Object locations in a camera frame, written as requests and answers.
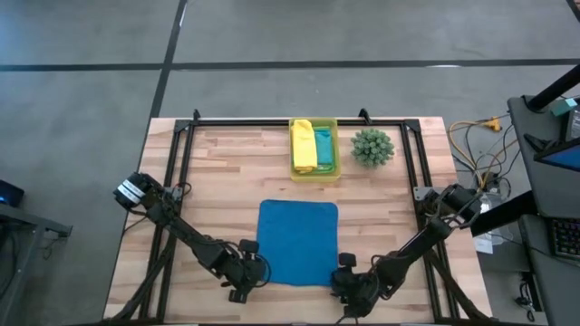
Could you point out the yellow microfiber towel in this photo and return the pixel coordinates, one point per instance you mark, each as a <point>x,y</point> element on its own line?
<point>303,145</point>

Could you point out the white paper sheet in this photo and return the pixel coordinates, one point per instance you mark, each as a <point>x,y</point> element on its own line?
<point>484,245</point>

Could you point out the black keyboard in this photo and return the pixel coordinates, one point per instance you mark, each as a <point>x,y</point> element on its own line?
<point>566,237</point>

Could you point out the teal microfiber towel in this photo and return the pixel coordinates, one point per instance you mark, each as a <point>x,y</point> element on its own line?
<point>324,145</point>

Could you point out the grey metal cart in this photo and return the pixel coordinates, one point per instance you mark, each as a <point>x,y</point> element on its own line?
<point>27,219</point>

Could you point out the blue microfiber towel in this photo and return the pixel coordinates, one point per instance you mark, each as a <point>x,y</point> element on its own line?
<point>296,244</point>

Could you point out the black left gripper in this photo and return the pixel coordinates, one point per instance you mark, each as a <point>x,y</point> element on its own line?
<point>242,269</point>

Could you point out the black aluminium table frame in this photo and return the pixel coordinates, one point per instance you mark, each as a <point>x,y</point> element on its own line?
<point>249,122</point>

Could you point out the yellow translucent plastic bin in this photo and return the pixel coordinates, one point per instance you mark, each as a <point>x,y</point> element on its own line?
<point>315,178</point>

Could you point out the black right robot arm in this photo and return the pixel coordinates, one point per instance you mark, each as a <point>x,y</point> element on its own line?
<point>430,235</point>

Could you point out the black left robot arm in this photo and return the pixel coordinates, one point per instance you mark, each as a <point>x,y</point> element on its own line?
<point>181,231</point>

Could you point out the black device with blue light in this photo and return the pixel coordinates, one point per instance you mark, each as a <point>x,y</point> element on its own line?
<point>11,194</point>

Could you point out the laptop with blue screen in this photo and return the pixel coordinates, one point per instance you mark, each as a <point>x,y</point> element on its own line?
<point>566,158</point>

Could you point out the black diagonal bar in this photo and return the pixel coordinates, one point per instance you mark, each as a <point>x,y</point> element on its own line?
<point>498,215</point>

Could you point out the grey desk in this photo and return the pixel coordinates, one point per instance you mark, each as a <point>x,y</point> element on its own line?
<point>557,194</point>

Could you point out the artificial plant in patterned pot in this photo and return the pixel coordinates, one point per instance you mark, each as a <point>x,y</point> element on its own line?
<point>371,147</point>

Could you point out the grey corner bracket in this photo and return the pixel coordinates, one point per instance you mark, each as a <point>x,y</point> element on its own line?
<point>421,192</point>

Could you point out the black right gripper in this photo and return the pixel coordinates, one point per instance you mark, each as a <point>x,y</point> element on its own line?
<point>358,287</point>

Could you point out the small teal box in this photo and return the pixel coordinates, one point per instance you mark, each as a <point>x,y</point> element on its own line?
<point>564,107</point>

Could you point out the black pole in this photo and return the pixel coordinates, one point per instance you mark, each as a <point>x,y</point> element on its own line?
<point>555,88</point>

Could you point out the white box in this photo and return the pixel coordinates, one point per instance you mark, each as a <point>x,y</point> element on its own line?
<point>485,206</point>

